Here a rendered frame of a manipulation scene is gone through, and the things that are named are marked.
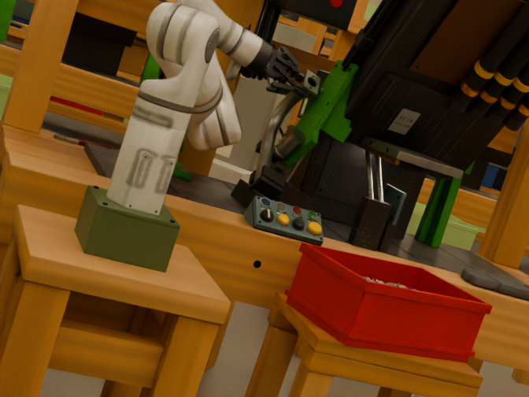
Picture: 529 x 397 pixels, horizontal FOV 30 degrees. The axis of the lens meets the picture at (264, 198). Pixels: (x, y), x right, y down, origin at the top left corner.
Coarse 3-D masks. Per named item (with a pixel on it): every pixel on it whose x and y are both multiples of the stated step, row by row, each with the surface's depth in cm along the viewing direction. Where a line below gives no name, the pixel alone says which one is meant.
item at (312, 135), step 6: (312, 132) 217; (318, 132) 218; (306, 138) 218; (312, 138) 215; (306, 144) 216; (312, 144) 216; (294, 150) 220; (300, 150) 218; (306, 150) 217; (288, 156) 221; (294, 156) 219; (300, 156) 219; (288, 162) 221; (294, 162) 220
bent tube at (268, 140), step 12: (312, 72) 226; (300, 84) 225; (312, 84) 226; (288, 96) 228; (276, 108) 231; (288, 108) 230; (276, 120) 230; (264, 132) 229; (276, 132) 230; (264, 144) 226; (264, 156) 223
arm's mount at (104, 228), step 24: (96, 192) 161; (96, 216) 153; (120, 216) 154; (144, 216) 155; (168, 216) 162; (96, 240) 154; (120, 240) 155; (144, 240) 156; (168, 240) 157; (144, 264) 157
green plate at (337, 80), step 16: (336, 64) 227; (352, 64) 219; (336, 80) 221; (352, 80) 219; (320, 96) 225; (336, 96) 217; (320, 112) 220; (336, 112) 219; (304, 128) 223; (320, 128) 219; (336, 128) 220; (352, 128) 221
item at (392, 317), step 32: (320, 256) 180; (352, 256) 192; (320, 288) 179; (352, 288) 172; (384, 288) 171; (416, 288) 202; (448, 288) 195; (320, 320) 177; (352, 320) 170; (384, 320) 173; (416, 320) 177; (448, 320) 181; (480, 320) 186; (416, 352) 180; (448, 352) 183
